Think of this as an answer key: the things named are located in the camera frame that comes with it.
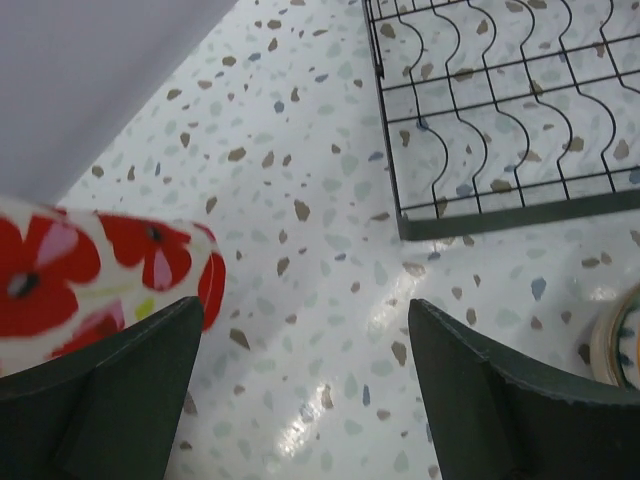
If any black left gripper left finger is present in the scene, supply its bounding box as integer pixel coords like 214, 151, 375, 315
1, 297, 204, 479

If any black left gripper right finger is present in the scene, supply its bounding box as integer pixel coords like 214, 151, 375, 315
408, 299, 639, 480

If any striped cream bowl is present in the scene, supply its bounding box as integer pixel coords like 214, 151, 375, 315
590, 283, 639, 391

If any red poppy print cloth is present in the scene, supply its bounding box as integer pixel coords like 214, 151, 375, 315
1, 197, 226, 376

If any black wire dish rack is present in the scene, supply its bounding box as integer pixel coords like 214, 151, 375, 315
363, 1, 639, 241

